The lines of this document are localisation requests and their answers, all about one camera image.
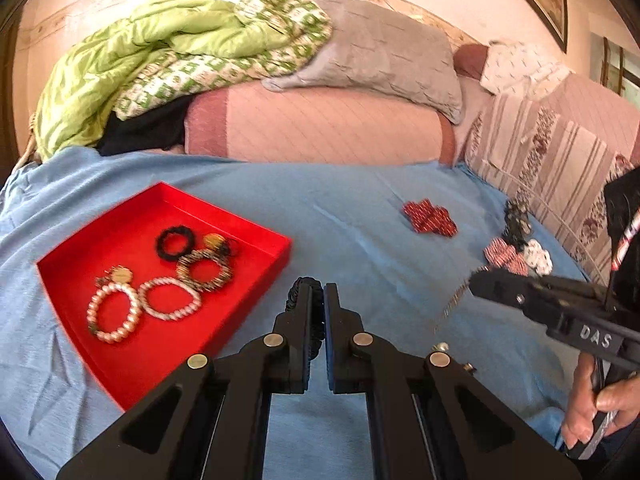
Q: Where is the grey pillow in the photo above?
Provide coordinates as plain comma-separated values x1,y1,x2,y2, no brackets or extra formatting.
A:
262,0,466,126

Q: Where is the striped floral pillow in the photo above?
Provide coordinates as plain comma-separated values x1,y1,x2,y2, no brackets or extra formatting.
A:
465,72,640,286

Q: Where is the silver chain necklace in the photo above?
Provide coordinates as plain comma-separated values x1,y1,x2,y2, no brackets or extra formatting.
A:
432,275,476,333

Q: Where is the dark patterned scrunchie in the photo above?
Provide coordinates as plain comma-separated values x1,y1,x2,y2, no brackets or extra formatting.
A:
502,199,531,253

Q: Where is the white scrunchie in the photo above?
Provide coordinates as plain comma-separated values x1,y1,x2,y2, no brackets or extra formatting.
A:
524,239,553,276

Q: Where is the pinkish pearl bracelet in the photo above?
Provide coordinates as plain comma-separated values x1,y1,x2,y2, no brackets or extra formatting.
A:
86,281,142,345

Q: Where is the black braided bracelet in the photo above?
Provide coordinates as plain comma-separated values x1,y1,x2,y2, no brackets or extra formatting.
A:
286,276,321,361

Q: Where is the white pearl bracelet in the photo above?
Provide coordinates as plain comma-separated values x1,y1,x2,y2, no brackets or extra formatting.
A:
140,276,203,321

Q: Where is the pink bolster cushion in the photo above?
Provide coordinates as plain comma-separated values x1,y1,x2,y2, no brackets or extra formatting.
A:
184,82,457,166

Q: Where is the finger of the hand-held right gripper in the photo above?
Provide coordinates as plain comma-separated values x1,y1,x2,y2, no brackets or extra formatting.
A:
530,275,612,307
469,267,563,327

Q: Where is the white printed cloth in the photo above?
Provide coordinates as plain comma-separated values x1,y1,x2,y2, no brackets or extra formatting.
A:
480,40,571,101

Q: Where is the red checkered scrunchie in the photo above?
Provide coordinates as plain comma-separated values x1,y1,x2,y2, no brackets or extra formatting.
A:
482,237,530,277

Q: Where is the black cloth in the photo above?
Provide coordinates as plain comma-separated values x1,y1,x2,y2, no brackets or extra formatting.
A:
96,95,193,157

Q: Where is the green and white patterned quilt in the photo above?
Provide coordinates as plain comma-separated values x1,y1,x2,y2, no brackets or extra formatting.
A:
112,0,333,121

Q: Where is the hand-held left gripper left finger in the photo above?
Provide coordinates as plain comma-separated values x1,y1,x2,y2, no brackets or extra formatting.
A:
55,279,316,480

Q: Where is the green duvet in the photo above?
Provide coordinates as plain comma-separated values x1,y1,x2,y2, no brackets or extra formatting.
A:
35,0,261,161

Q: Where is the window with dark frame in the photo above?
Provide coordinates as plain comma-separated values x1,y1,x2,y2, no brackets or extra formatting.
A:
590,30,640,96

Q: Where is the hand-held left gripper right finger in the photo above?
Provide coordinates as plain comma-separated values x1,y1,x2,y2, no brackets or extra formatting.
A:
324,282,585,480

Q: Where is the blue bed sheet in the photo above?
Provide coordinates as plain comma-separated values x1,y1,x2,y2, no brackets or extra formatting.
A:
0,147,591,480

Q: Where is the red jewelry tray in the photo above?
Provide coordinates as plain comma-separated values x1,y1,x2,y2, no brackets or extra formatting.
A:
36,181,293,412

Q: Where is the person's right hand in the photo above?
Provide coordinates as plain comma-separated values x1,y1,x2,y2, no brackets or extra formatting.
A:
560,355,640,453

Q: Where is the brown patterned bracelet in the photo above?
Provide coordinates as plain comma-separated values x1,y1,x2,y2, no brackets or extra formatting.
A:
176,249,235,293

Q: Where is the maroon pillow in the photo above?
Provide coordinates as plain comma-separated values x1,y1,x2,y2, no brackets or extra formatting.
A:
452,44,493,81

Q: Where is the light wooden headboard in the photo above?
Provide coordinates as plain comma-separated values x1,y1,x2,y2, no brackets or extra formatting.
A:
15,0,481,61

